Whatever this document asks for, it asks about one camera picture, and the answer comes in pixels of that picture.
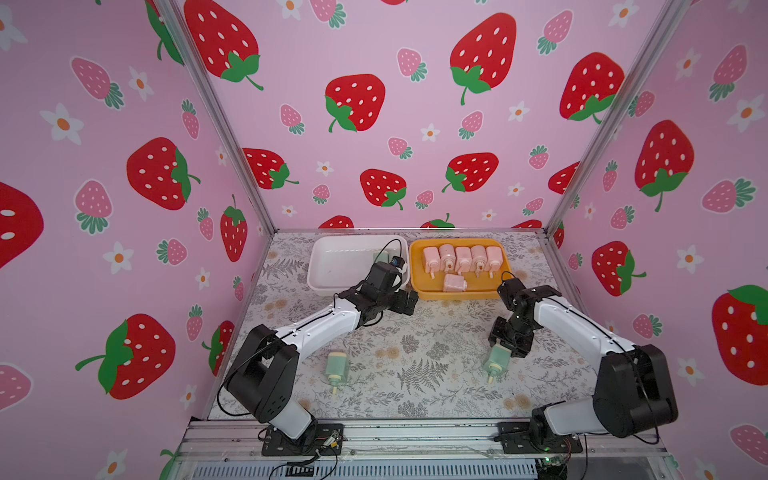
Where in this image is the white plastic storage tray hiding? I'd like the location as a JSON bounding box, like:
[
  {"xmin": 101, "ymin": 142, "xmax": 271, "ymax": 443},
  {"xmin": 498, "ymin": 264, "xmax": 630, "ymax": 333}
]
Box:
[{"xmin": 307, "ymin": 234, "xmax": 410, "ymax": 296}]

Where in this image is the pink sharpener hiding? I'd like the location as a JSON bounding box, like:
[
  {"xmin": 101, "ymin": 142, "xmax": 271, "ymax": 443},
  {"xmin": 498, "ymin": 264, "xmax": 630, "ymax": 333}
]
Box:
[
  {"xmin": 438, "ymin": 244, "xmax": 456, "ymax": 274},
  {"xmin": 422, "ymin": 246, "xmax": 441, "ymax": 279},
  {"xmin": 455, "ymin": 246, "xmax": 472, "ymax": 275},
  {"xmin": 443, "ymin": 273, "xmax": 468, "ymax": 293},
  {"xmin": 470, "ymin": 245, "xmax": 488, "ymax": 277},
  {"xmin": 486, "ymin": 246, "xmax": 504, "ymax": 278}
]

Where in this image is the yellow plastic storage tray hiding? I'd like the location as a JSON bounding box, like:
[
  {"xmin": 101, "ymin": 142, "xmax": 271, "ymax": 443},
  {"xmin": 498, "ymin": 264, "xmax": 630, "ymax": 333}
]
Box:
[{"xmin": 410, "ymin": 238, "xmax": 511, "ymax": 301}]

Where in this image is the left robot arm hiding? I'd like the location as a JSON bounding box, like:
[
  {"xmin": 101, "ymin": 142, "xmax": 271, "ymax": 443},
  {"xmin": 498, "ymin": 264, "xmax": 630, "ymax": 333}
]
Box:
[{"xmin": 222, "ymin": 256, "xmax": 418, "ymax": 444}]

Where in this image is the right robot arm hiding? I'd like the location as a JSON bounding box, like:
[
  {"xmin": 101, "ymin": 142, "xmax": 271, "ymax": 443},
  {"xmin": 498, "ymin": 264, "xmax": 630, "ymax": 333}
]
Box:
[{"xmin": 485, "ymin": 277, "xmax": 679, "ymax": 449}]

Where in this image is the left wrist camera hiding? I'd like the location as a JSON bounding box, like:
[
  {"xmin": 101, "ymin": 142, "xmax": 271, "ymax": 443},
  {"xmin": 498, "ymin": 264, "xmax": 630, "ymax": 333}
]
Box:
[{"xmin": 390, "ymin": 256, "xmax": 407, "ymax": 270}]

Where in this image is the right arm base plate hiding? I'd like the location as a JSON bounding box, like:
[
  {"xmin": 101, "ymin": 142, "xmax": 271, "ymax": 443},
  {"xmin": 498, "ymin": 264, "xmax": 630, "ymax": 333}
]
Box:
[{"xmin": 493, "ymin": 421, "xmax": 583, "ymax": 455}]

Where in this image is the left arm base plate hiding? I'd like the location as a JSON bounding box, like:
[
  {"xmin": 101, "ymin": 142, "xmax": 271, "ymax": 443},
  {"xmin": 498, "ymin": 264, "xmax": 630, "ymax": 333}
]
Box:
[{"xmin": 261, "ymin": 421, "xmax": 344, "ymax": 457}]

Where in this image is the aluminium front rail frame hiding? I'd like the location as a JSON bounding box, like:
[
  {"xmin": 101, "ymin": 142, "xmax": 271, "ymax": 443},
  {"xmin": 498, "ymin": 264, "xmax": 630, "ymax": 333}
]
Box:
[{"xmin": 161, "ymin": 419, "xmax": 683, "ymax": 479}]

